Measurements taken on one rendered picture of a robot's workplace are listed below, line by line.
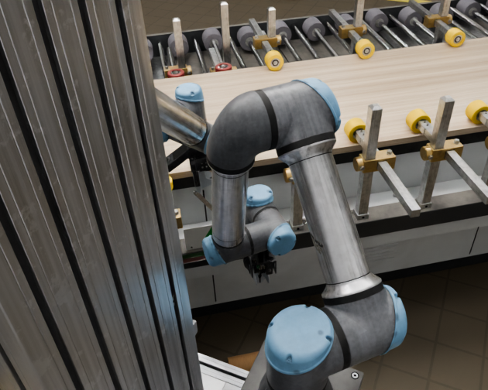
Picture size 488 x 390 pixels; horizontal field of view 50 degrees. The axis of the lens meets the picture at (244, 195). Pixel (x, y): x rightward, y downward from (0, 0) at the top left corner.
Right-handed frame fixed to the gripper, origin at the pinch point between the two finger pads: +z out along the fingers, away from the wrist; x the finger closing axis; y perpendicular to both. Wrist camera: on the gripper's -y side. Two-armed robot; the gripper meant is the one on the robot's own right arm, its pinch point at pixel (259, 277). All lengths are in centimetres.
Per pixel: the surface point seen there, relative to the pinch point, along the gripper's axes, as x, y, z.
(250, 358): 0, -22, 75
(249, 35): 35, -176, -1
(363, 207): 46, -30, 7
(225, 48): 16, -139, -12
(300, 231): 22.0, -28.8, 12.6
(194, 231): -16.1, -29.5, 4.4
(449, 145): 76, -31, -14
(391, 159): 53, -29, -14
